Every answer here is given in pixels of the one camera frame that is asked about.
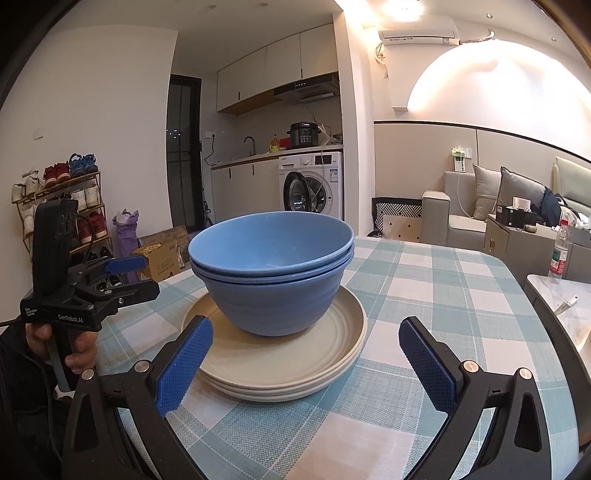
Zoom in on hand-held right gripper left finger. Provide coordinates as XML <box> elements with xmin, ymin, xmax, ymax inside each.
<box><xmin>62</xmin><ymin>315</ymin><xmax>214</xmax><ymax>480</ymax></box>

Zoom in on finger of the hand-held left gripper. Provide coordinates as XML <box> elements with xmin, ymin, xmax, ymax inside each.
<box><xmin>69</xmin><ymin>255</ymin><xmax>147</xmax><ymax>283</ymax></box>
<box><xmin>89</xmin><ymin>280</ymin><xmax>160</xmax><ymax>308</ymax></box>

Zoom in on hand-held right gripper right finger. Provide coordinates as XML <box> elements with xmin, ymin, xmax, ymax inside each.
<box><xmin>398</xmin><ymin>316</ymin><xmax>552</xmax><ymax>480</ymax></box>

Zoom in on cream plate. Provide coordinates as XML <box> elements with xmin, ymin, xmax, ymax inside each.
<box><xmin>181</xmin><ymin>285</ymin><xmax>369</xmax><ymax>381</ymax></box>
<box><xmin>198</xmin><ymin>348</ymin><xmax>368</xmax><ymax>393</ymax></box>
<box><xmin>205</xmin><ymin>364</ymin><xmax>364</xmax><ymax>401</ymax></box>

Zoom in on light blue bowl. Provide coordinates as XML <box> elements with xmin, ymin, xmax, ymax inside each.
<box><xmin>188</xmin><ymin>211</ymin><xmax>355</xmax><ymax>273</ymax></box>

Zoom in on person's left forearm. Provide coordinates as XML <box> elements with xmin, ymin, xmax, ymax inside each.
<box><xmin>0</xmin><ymin>332</ymin><xmax>65</xmax><ymax>480</ymax></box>

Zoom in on person's left hand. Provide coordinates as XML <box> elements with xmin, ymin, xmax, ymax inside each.
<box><xmin>25</xmin><ymin>322</ymin><xmax>99</xmax><ymax>374</ymax></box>

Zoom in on purple bag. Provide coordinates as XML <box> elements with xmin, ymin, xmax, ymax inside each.
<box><xmin>113</xmin><ymin>209</ymin><xmax>141</xmax><ymax>278</ymax></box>

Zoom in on cardboard box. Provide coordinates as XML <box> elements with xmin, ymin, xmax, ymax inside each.
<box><xmin>132</xmin><ymin>226</ymin><xmax>195</xmax><ymax>283</ymax></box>

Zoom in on checked tablecloth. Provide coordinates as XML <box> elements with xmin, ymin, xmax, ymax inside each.
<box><xmin>92</xmin><ymin>237</ymin><xmax>573</xmax><ymax>480</ymax></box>

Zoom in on floor mop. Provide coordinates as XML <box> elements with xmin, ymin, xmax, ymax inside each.
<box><xmin>198</xmin><ymin>138</ymin><xmax>215</xmax><ymax>227</ymax></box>

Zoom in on shoe rack with shoes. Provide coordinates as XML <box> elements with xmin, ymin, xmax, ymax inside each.
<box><xmin>11</xmin><ymin>154</ymin><xmax>112</xmax><ymax>278</ymax></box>

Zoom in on dark glass door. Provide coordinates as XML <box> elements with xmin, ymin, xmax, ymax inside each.
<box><xmin>167</xmin><ymin>74</ymin><xmax>204</xmax><ymax>232</ymax></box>

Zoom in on white lower kitchen cabinets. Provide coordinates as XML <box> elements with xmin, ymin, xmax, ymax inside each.
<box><xmin>211</xmin><ymin>159</ymin><xmax>280</xmax><ymax>227</ymax></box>

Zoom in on white kitchen cabinets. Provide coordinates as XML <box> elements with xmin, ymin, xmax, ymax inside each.
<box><xmin>216</xmin><ymin>23</ymin><xmax>340</xmax><ymax>114</ymax></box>
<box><xmin>211</xmin><ymin>159</ymin><xmax>280</xmax><ymax>227</ymax></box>

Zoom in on grey sofa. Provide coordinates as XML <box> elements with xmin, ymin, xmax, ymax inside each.
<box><xmin>420</xmin><ymin>157</ymin><xmax>591</xmax><ymax>259</ymax></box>

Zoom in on grey low cabinet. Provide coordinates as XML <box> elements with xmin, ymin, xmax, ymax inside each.
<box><xmin>485</xmin><ymin>215</ymin><xmax>591</xmax><ymax>278</ymax></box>

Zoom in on marble side table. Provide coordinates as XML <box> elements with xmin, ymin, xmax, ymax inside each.
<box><xmin>526</xmin><ymin>273</ymin><xmax>591</xmax><ymax>370</ymax></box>

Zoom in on black patterned cushion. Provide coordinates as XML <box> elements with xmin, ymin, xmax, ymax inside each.
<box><xmin>372</xmin><ymin>197</ymin><xmax>423</xmax><ymax>238</ymax></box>

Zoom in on plastic water bottle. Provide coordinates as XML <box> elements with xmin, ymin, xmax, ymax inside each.
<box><xmin>548</xmin><ymin>219</ymin><xmax>571</xmax><ymax>283</ymax></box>

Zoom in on black storage box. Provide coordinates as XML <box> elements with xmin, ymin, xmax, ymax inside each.
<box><xmin>496</xmin><ymin>205</ymin><xmax>539</xmax><ymax>228</ymax></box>

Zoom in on light grey pillow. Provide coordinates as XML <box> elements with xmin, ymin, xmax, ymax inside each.
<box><xmin>472</xmin><ymin>164</ymin><xmax>503</xmax><ymax>220</ymax></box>

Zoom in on dark-edged grey pillow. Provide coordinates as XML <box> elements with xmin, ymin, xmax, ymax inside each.
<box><xmin>494</xmin><ymin>166</ymin><xmax>548</xmax><ymax>222</ymax></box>

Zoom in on white washing machine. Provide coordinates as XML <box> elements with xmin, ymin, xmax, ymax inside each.
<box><xmin>278</xmin><ymin>151</ymin><xmax>345</xmax><ymax>222</ymax></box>

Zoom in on black pressure cooker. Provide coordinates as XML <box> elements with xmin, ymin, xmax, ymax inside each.
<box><xmin>288</xmin><ymin>122</ymin><xmax>319</xmax><ymax>148</ymax></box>

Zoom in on white upper kitchen cabinets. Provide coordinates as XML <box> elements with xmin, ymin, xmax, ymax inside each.
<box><xmin>216</xmin><ymin>23</ymin><xmax>340</xmax><ymax>114</ymax></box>

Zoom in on range hood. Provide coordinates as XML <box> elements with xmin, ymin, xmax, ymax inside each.
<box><xmin>274</xmin><ymin>76</ymin><xmax>340</xmax><ymax>104</ymax></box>

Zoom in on white air conditioner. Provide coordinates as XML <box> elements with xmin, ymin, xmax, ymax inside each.
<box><xmin>378</xmin><ymin>24</ymin><xmax>461</xmax><ymax>46</ymax></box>

